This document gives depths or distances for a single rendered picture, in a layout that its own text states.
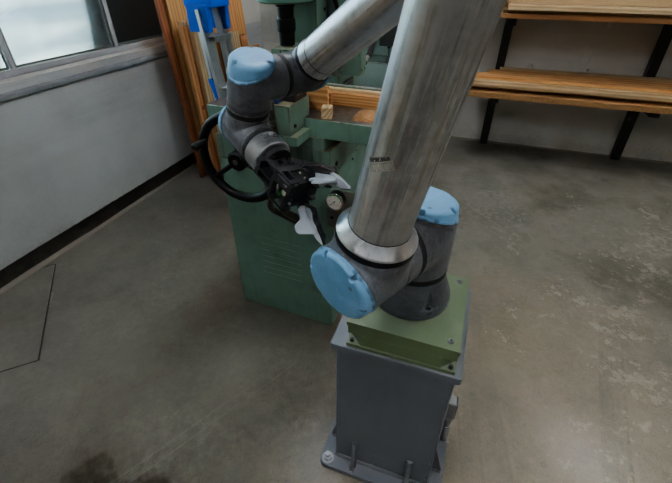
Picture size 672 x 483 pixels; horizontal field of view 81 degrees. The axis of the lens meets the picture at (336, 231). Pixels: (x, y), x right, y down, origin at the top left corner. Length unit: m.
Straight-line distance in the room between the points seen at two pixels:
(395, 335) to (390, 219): 0.35
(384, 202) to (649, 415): 1.45
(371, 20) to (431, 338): 0.63
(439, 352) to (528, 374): 0.88
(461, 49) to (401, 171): 0.17
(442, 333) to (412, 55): 0.61
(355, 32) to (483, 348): 1.36
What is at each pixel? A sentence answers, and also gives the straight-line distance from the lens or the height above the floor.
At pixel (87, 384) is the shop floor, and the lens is 1.83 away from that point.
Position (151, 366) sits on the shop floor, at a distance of 1.78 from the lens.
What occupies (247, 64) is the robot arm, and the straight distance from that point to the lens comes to 0.83.
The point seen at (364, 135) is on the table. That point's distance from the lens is 1.22.
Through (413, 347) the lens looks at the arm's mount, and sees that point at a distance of 0.92.
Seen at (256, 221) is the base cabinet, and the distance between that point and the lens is 1.58.
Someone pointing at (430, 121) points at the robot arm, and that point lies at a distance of 0.53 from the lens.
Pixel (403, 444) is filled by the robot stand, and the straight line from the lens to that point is 1.26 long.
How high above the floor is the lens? 1.30
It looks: 34 degrees down
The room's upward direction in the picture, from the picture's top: straight up
